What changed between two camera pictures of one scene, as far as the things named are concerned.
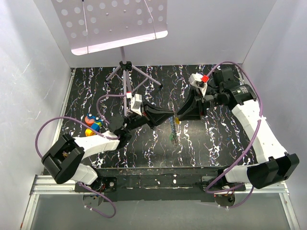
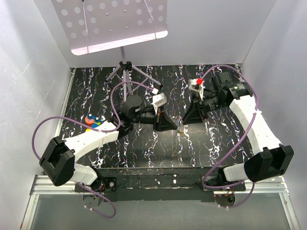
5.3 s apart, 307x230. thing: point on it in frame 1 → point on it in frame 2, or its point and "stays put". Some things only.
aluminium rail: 44,184 stays put
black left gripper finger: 155,117 → 165,123
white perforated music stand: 93,26 stays put
